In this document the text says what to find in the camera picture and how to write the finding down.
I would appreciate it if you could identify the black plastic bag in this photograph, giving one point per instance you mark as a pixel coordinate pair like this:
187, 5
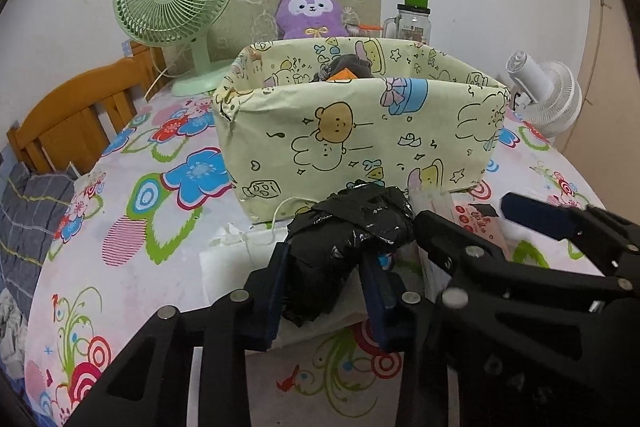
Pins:
340, 232

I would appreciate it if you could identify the yellow cartoon print box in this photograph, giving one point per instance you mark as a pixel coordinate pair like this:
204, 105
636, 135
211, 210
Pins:
350, 142

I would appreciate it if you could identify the crumpled white cloth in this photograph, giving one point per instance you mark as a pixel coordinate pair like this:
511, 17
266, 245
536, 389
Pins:
12, 322

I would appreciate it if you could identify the white standing fan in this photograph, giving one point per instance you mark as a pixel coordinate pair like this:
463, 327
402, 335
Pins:
550, 97

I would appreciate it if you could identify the clear plastic bag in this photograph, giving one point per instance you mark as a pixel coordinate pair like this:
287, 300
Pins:
435, 202

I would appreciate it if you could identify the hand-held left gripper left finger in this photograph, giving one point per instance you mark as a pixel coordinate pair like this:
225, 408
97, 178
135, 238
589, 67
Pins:
272, 297

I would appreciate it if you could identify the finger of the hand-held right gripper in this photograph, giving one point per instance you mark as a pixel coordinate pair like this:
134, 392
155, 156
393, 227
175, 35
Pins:
540, 212
450, 237

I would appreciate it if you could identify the glass jar with green lid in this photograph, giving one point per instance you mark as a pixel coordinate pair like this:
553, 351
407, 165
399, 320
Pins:
412, 22

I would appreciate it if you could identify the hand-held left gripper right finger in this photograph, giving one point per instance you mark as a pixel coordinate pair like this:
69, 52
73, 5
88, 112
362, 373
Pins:
385, 307

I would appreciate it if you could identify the beige door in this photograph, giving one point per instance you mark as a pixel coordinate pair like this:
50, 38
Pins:
612, 117

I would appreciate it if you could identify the wooden bed headboard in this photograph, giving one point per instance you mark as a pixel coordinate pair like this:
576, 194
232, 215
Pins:
65, 107

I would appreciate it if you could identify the small blue wall sticker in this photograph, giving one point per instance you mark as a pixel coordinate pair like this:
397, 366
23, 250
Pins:
127, 49

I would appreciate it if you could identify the grey knitted gloves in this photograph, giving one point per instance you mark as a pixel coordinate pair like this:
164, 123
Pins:
357, 64

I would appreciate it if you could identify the small glass with orange lid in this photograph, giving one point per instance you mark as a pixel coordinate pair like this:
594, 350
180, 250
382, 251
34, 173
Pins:
370, 27

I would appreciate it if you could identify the white tissue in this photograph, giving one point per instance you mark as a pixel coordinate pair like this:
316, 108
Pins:
225, 267

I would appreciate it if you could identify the floral tablecloth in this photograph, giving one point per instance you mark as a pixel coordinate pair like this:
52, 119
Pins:
150, 257

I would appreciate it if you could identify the purple plush toy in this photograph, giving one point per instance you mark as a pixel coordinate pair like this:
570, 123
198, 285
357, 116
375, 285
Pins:
310, 7

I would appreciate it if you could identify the grey plaid pillow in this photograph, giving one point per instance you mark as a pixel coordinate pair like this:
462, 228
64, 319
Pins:
30, 217

